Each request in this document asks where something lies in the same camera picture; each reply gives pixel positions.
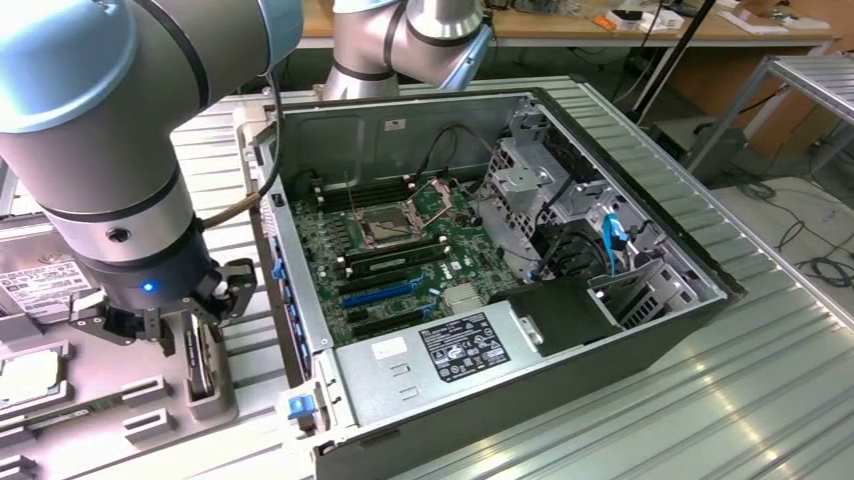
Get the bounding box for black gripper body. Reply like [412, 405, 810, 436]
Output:
[76, 218, 225, 316]

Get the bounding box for black graphics card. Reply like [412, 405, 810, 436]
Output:
[180, 312, 218, 396]

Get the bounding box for grey parts rack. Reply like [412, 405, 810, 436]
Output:
[0, 209, 241, 480]

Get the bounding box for silver hard disk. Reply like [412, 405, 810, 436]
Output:
[0, 214, 101, 321]

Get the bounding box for CPU chip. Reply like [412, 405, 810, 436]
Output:
[0, 349, 58, 406]

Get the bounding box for blue expansion slot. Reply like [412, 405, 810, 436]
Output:
[339, 282, 413, 310]

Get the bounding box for black expansion slot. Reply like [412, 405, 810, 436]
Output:
[349, 309, 429, 342]

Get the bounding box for installed green RAM stick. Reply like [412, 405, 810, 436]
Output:
[339, 239, 448, 279]

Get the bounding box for blue case latch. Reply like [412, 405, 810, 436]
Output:
[282, 394, 314, 420]

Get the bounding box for CPU socket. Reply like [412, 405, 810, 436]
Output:
[352, 199, 428, 251]

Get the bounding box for silver power supply unit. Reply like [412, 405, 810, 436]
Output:
[332, 299, 545, 426]

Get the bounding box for silver chipset heatsink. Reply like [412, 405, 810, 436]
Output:
[443, 284, 492, 314]

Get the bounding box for metal socket cover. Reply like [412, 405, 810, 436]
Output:
[399, 177, 461, 226]

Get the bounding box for green motherboard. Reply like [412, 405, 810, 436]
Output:
[289, 178, 528, 346]

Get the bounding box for silver drive cage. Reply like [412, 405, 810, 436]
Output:
[479, 137, 601, 261]

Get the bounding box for open black PC case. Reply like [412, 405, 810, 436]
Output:
[232, 87, 745, 480]

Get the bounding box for silver perforated disk bay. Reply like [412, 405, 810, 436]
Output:
[585, 259, 728, 331]

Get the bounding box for black floor device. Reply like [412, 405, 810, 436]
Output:
[652, 118, 748, 176]

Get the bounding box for orange and white box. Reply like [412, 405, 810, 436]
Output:
[592, 8, 685, 32]

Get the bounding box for black slanted pole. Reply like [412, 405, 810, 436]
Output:
[629, 0, 715, 122]

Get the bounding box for wooden desk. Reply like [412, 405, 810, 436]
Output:
[298, 0, 843, 156]

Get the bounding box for white paper stack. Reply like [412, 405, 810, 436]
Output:
[716, 5, 792, 35]

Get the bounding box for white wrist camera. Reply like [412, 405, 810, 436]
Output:
[65, 292, 105, 327]

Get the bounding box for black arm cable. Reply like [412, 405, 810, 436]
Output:
[196, 69, 285, 231]

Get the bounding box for black looped wire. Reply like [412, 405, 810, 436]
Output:
[412, 125, 499, 181]

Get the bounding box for blue flat wire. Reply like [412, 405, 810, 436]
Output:
[599, 212, 632, 276]

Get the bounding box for black floor cables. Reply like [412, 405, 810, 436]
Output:
[739, 179, 854, 291]

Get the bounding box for metal frame table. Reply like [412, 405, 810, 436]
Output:
[685, 52, 854, 176]

